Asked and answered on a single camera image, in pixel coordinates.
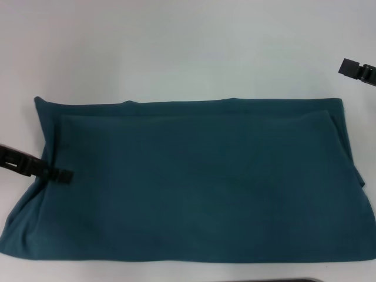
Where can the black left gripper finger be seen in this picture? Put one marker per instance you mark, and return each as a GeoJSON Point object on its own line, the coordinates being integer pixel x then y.
{"type": "Point", "coordinates": [35, 167]}

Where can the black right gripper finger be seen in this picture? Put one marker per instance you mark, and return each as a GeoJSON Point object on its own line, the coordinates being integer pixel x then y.
{"type": "Point", "coordinates": [357, 70]}

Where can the teal T-shirt with FREE print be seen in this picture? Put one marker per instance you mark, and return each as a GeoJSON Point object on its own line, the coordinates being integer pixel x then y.
{"type": "Point", "coordinates": [188, 176]}

